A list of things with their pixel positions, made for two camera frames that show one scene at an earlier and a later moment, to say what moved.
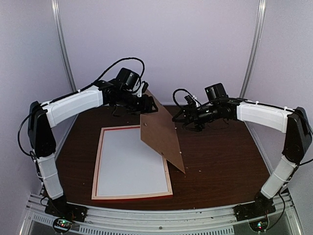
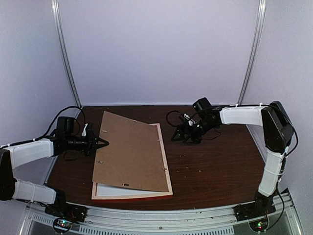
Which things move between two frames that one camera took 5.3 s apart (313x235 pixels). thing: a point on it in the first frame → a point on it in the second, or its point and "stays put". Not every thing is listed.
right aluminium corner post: x=260 y=18 stays put
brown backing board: x=155 y=131 → x=133 y=157
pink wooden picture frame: x=128 y=196 stays put
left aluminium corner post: x=55 y=9 stays put
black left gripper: x=146 y=106 → x=91 y=141
